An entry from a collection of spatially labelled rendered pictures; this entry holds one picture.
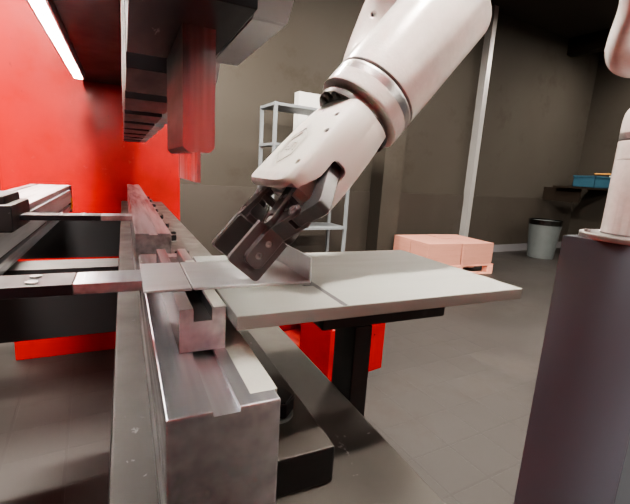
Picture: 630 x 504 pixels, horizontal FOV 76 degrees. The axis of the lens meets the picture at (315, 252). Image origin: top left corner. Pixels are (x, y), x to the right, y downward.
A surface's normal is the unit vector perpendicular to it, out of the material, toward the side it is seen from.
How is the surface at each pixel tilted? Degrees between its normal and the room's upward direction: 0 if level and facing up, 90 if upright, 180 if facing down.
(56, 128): 90
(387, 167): 90
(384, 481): 0
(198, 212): 90
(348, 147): 90
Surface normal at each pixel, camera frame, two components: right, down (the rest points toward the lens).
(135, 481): 0.06, -0.98
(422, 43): 0.23, 0.03
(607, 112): -0.87, 0.04
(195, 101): 0.43, 0.20
